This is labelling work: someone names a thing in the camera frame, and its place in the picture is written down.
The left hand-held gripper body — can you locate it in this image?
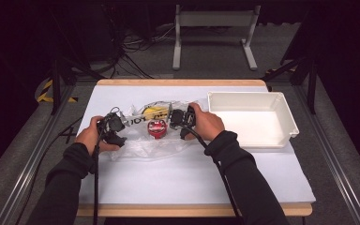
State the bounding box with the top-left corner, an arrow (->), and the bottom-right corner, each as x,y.
97,112 -> 129,136

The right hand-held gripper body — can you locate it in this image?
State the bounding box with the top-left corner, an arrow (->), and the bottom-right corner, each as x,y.
167,103 -> 198,131

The round red container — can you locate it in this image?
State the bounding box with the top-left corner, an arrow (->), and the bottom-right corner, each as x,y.
146,119 -> 169,140

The clear plastic smiley bag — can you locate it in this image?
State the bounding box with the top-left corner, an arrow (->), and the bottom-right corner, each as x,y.
109,99 -> 209,162

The person's right hand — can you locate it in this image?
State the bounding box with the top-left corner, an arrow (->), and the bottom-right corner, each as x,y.
188,101 -> 226,143

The person's left hand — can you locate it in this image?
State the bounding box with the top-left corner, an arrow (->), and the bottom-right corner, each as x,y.
74,115 -> 122,157

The black metal stand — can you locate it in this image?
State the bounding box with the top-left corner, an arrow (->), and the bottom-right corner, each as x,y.
50,54 -> 106,115
262,55 -> 319,115

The white plastic bin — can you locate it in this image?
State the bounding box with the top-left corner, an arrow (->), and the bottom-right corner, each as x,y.
206,91 -> 300,150

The yellow black hazard tape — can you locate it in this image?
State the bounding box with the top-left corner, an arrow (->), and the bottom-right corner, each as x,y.
37,79 -> 79,104

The white metal stand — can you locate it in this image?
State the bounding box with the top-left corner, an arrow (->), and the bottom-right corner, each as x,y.
172,4 -> 262,71

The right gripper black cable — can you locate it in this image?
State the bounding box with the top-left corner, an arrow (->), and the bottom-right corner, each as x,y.
182,124 -> 245,225

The thin black floor cable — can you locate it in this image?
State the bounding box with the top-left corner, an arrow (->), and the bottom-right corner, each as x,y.
21,115 -> 85,225

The bundle of floor cables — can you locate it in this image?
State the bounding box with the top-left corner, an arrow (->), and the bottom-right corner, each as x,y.
106,22 -> 176,79

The aluminium rail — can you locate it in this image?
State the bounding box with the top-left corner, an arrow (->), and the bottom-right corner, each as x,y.
293,83 -> 360,225
0,83 -> 76,225

